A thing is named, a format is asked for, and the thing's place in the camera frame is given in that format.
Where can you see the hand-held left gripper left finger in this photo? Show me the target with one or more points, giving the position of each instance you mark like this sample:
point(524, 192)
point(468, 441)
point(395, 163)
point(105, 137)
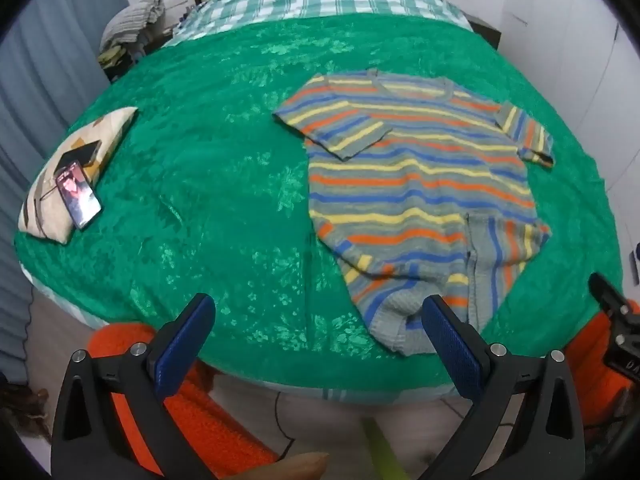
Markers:
point(184, 347)

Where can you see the grey-blue curtain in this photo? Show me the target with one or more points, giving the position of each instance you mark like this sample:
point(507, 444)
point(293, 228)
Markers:
point(30, 110)

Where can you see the pile of clothes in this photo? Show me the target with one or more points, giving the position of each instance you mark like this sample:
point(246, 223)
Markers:
point(132, 22)

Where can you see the light green stick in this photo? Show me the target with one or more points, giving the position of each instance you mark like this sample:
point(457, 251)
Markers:
point(382, 450)

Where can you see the patterned beige cushion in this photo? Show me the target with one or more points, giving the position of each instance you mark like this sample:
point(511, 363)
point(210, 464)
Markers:
point(45, 210)

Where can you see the white wardrobe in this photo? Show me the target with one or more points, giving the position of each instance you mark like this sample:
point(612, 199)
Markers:
point(570, 35)

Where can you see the striped knit sweater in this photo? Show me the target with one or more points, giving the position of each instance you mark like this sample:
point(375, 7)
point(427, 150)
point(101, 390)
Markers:
point(415, 195)

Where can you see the smartphone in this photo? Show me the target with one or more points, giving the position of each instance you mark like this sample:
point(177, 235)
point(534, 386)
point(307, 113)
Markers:
point(77, 195)

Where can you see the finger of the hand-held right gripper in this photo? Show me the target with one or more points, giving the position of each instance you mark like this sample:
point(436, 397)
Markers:
point(612, 302)

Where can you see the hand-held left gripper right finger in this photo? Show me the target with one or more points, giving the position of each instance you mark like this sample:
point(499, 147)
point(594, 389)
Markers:
point(454, 347)

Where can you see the green floral blanket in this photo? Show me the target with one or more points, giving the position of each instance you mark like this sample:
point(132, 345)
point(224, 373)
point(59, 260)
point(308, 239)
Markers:
point(210, 160)

